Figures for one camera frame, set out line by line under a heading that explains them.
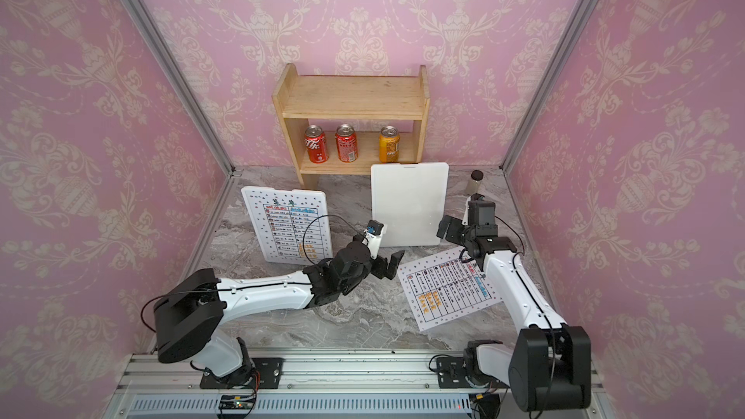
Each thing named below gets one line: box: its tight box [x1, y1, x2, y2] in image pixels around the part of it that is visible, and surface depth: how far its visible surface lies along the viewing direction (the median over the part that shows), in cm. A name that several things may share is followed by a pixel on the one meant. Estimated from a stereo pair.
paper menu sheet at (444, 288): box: [397, 249, 503, 333], surface depth 89 cm
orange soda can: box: [378, 125, 401, 164], surface depth 88 cm
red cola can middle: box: [335, 123, 359, 163], surface depth 89 cm
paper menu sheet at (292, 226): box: [244, 188, 334, 265], surface depth 84 cm
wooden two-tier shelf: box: [271, 63, 431, 188], surface depth 83 cm
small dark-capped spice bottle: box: [465, 169, 485, 195], surface depth 108 cm
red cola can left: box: [303, 124, 329, 164], surface depth 89 cm
